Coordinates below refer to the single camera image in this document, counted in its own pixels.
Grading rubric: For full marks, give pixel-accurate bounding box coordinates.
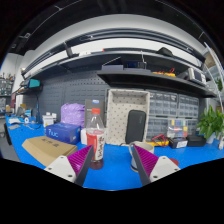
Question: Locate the black wall shelf unit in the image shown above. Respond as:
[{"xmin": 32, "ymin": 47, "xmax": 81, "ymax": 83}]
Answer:
[{"xmin": 18, "ymin": 28, "xmax": 218, "ymax": 99}]

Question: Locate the small black white-labelled box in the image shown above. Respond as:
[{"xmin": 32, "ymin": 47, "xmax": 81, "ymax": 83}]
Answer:
[{"xmin": 169, "ymin": 137, "xmax": 189, "ymax": 149}]

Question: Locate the white metal shelving rack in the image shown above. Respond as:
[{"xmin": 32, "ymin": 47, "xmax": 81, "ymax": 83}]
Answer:
[{"xmin": 203, "ymin": 41, "xmax": 224, "ymax": 111}]

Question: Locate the black rectangular zip case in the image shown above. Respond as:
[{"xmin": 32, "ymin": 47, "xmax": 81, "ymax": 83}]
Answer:
[{"xmin": 124, "ymin": 109, "xmax": 147, "ymax": 145}]

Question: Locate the dark grey pegboard panel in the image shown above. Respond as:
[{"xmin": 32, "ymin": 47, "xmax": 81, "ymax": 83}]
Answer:
[{"xmin": 23, "ymin": 71, "xmax": 109, "ymax": 125}]

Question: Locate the red-labelled clear drink bottle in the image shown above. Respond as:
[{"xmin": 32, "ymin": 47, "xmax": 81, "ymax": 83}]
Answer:
[{"xmin": 85, "ymin": 107, "xmax": 107, "ymax": 170}]

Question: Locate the blue cardboard box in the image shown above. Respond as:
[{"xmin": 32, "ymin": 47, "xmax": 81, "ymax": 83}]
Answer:
[{"xmin": 44, "ymin": 122, "xmax": 82, "ymax": 145}]

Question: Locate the yellow multimeter with red leads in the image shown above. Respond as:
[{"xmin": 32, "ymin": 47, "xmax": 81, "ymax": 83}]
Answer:
[{"xmin": 146, "ymin": 134, "xmax": 170, "ymax": 148}]

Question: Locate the dark grey flat box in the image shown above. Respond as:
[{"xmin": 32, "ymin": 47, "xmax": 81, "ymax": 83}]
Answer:
[{"xmin": 84, "ymin": 98, "xmax": 106, "ymax": 128}]

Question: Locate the white cardboard box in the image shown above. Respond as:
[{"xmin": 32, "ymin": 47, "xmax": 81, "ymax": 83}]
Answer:
[{"xmin": 80, "ymin": 127, "xmax": 89, "ymax": 146}]

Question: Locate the flat round red coaster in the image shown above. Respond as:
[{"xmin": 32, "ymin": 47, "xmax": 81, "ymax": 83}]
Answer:
[{"xmin": 169, "ymin": 157, "xmax": 180, "ymax": 167}]

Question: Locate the green potted plant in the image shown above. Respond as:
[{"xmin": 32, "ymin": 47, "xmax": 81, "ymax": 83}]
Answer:
[{"xmin": 196, "ymin": 105, "xmax": 224, "ymax": 144}]

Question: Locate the brown cardboard box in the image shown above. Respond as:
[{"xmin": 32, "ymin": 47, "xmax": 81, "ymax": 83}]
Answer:
[{"xmin": 21, "ymin": 135, "xmax": 78, "ymax": 167}]

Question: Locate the clear organizer with coloured parts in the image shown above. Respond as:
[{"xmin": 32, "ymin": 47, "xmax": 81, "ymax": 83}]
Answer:
[{"xmin": 167, "ymin": 118, "xmax": 190, "ymax": 140}]

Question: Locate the white dotted storage tray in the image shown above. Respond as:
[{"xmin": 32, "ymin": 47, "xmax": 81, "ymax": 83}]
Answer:
[{"xmin": 105, "ymin": 88, "xmax": 151, "ymax": 147}]

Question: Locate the flat black box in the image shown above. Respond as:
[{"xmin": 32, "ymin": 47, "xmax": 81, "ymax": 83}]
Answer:
[{"xmin": 186, "ymin": 134, "xmax": 207, "ymax": 148}]

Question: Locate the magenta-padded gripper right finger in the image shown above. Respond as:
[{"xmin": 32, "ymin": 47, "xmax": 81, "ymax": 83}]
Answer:
[{"xmin": 132, "ymin": 143, "xmax": 181, "ymax": 187}]

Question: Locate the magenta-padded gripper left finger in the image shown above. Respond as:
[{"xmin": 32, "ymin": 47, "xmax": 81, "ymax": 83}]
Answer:
[{"xmin": 44, "ymin": 144, "xmax": 95, "ymax": 187}]

